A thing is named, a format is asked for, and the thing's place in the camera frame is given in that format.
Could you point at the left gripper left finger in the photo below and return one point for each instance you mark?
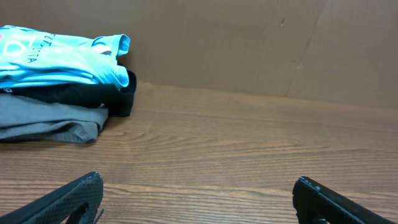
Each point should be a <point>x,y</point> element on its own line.
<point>74,203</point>

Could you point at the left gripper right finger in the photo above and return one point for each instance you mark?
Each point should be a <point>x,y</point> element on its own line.
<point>315,203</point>

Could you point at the grey folded garment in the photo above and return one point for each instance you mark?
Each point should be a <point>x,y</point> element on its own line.
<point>26,119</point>

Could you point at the black folded garment in stack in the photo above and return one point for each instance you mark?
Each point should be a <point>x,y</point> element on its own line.
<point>119,102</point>

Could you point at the light blue printed t-shirt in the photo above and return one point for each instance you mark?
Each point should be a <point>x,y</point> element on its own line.
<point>32,57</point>

